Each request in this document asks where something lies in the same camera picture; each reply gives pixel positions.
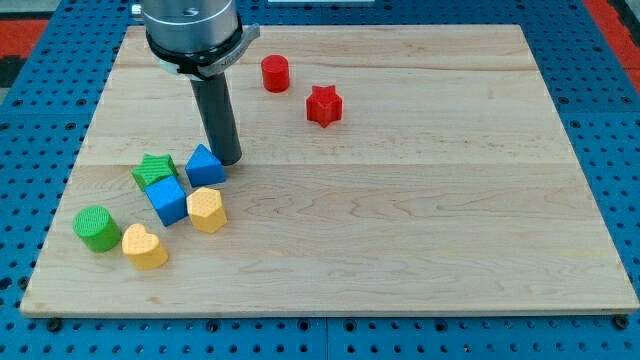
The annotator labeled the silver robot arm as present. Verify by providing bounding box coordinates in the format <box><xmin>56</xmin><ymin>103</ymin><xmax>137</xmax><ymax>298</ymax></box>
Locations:
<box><xmin>131</xmin><ymin>0</ymin><xmax>260</xmax><ymax>166</ymax></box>

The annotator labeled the blue cube block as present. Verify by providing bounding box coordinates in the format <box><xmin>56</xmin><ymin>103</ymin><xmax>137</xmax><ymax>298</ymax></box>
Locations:
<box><xmin>144</xmin><ymin>176</ymin><xmax>188</xmax><ymax>227</ymax></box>

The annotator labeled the blue triangle block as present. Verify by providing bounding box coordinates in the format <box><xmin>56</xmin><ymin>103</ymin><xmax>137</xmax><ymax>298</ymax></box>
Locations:
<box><xmin>185</xmin><ymin>144</ymin><xmax>226</xmax><ymax>187</ymax></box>

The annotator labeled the yellow heart block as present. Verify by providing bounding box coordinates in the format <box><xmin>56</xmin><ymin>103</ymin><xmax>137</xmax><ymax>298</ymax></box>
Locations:
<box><xmin>121</xmin><ymin>223</ymin><xmax>169</xmax><ymax>270</ymax></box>

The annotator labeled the light wooden board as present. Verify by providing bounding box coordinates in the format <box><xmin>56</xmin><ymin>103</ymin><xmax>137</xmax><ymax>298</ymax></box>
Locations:
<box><xmin>21</xmin><ymin>25</ymin><xmax>639</xmax><ymax>318</ymax></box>

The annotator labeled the green cylinder block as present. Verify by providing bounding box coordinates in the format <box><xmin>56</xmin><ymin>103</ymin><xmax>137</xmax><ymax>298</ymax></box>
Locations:
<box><xmin>72</xmin><ymin>206</ymin><xmax>122</xmax><ymax>253</ymax></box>

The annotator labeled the red star block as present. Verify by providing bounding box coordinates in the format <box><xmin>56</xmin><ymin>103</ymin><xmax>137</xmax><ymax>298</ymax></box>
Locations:
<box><xmin>306</xmin><ymin>85</ymin><xmax>343</xmax><ymax>128</ymax></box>

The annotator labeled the green star block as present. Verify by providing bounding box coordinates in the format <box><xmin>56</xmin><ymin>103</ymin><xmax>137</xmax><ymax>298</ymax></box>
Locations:
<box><xmin>131</xmin><ymin>154</ymin><xmax>178</xmax><ymax>191</ymax></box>

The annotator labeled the yellow hexagon block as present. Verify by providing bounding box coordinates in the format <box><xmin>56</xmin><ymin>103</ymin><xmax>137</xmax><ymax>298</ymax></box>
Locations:
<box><xmin>186</xmin><ymin>187</ymin><xmax>228</xmax><ymax>233</ymax></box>

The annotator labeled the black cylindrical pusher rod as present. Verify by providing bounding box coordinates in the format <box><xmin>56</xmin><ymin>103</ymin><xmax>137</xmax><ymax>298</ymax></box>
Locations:
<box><xmin>191</xmin><ymin>73</ymin><xmax>242</xmax><ymax>166</ymax></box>

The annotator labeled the red cylinder block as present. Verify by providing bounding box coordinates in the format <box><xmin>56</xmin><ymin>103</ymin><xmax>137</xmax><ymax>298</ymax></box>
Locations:
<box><xmin>261</xmin><ymin>54</ymin><xmax>290</xmax><ymax>93</ymax></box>

